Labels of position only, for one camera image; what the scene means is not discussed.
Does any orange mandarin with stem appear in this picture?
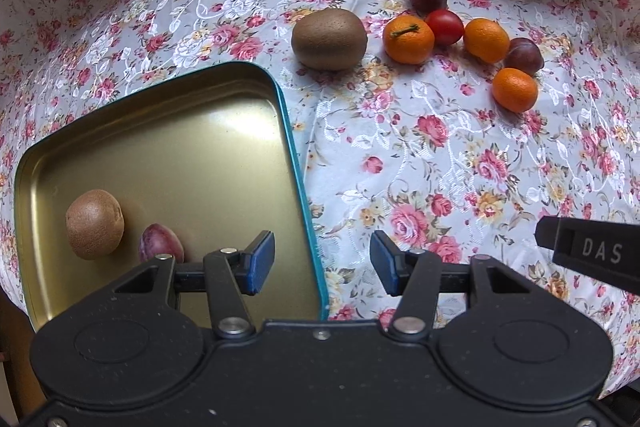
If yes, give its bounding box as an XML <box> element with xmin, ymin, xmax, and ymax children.
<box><xmin>383</xmin><ymin>16</ymin><xmax>436</xmax><ymax>64</ymax></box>

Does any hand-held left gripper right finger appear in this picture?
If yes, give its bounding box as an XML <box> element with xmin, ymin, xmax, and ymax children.
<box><xmin>370</xmin><ymin>229</ymin><xmax>534</xmax><ymax>341</ymax></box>

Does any teal metal tin tray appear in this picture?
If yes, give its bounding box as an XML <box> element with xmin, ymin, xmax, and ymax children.
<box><xmin>14</xmin><ymin>61</ymin><xmax>330</xmax><ymax>333</ymax></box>

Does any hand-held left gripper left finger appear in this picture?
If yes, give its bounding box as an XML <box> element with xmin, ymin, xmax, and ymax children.
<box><xmin>114</xmin><ymin>229</ymin><xmax>277</xmax><ymax>341</ymax></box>

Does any red cherry tomato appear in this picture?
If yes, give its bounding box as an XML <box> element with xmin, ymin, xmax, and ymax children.
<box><xmin>425</xmin><ymin>9</ymin><xmax>465</xmax><ymax>46</ymax></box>

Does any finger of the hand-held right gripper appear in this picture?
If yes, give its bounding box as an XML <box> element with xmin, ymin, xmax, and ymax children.
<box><xmin>534</xmin><ymin>215</ymin><xmax>640</xmax><ymax>296</ymax></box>

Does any floral tablecloth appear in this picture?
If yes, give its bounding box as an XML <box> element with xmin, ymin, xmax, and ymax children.
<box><xmin>0</xmin><ymin>0</ymin><xmax>640</xmax><ymax>403</ymax></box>

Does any brown kiwi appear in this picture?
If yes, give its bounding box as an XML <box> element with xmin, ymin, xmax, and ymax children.
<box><xmin>291</xmin><ymin>8</ymin><xmax>368</xmax><ymax>72</ymax></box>
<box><xmin>65</xmin><ymin>189</ymin><xmax>125</xmax><ymax>261</ymax></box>

